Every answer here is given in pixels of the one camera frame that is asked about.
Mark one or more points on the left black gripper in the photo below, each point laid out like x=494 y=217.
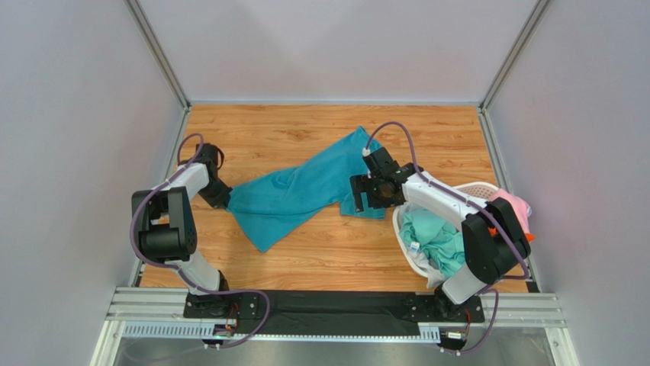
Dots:
x=219 y=200

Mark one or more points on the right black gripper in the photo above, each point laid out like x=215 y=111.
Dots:
x=358 y=193

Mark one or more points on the teal blue t-shirt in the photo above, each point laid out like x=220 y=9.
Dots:
x=268 y=208

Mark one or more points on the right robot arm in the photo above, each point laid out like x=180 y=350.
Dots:
x=493 y=239

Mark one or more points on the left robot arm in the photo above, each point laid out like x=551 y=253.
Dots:
x=164 y=233

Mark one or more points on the mint green t-shirt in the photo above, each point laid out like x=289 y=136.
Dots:
x=436 y=238

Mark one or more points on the white t-shirt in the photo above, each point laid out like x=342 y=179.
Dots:
x=421 y=236

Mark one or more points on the white laundry basket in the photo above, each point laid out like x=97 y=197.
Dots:
x=411 y=248

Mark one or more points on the orange t-shirt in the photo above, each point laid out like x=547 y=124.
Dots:
x=528 y=236

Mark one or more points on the pink t-shirt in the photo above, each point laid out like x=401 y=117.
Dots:
x=521 y=208

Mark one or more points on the aluminium frame rail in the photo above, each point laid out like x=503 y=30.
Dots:
x=142 y=312

